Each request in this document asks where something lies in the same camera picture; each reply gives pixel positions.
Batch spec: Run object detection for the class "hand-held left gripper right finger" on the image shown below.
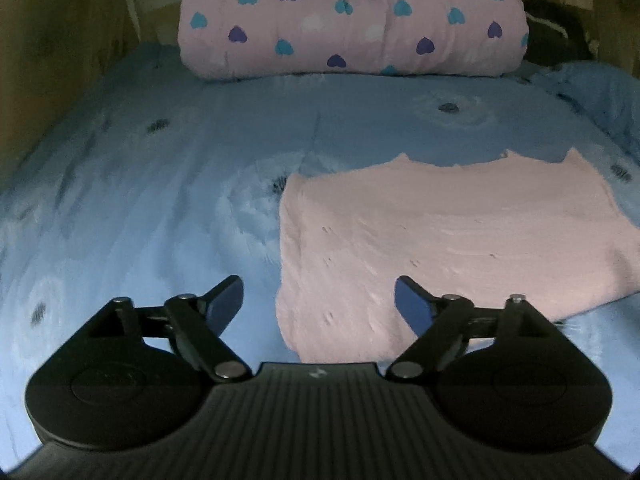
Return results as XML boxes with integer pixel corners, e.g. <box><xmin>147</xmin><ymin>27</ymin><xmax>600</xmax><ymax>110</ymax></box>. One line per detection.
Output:
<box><xmin>384</xmin><ymin>275</ymin><xmax>557</xmax><ymax>382</ymax></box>

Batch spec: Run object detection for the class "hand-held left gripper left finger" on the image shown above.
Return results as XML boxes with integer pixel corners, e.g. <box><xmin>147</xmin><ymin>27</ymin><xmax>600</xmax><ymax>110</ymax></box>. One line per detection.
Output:
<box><xmin>87</xmin><ymin>275</ymin><xmax>254</xmax><ymax>384</ymax></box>

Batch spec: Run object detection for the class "pink knit cardigan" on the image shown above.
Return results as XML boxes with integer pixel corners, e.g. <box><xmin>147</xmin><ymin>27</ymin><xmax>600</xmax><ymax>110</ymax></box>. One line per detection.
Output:
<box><xmin>275</xmin><ymin>148</ymin><xmax>640</xmax><ymax>364</ymax></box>

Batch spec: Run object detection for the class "blue floral bed sheet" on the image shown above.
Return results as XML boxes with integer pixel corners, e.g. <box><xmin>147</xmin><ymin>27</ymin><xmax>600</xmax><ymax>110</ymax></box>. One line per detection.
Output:
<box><xmin>0</xmin><ymin>42</ymin><xmax>640</xmax><ymax>466</ymax></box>

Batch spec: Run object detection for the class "blue floral pillow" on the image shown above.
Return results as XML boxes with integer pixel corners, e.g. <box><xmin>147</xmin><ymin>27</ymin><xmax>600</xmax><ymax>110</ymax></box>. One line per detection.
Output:
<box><xmin>530</xmin><ymin>60</ymin><xmax>640</xmax><ymax>161</ymax></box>

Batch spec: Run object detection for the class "pink heart-print quilt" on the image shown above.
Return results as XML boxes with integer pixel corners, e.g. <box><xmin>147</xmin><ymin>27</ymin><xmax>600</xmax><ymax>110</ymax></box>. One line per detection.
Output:
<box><xmin>177</xmin><ymin>0</ymin><xmax>530</xmax><ymax>80</ymax></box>

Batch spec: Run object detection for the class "dark cloth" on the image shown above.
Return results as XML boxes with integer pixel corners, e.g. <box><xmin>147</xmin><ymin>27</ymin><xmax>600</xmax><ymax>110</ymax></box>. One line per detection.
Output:
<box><xmin>521</xmin><ymin>0</ymin><xmax>601</xmax><ymax>67</ymax></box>

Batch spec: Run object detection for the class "white cord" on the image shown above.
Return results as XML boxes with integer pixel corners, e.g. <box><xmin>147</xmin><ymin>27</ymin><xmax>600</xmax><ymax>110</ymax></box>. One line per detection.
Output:
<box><xmin>125</xmin><ymin>0</ymin><xmax>143</xmax><ymax>43</ymax></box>

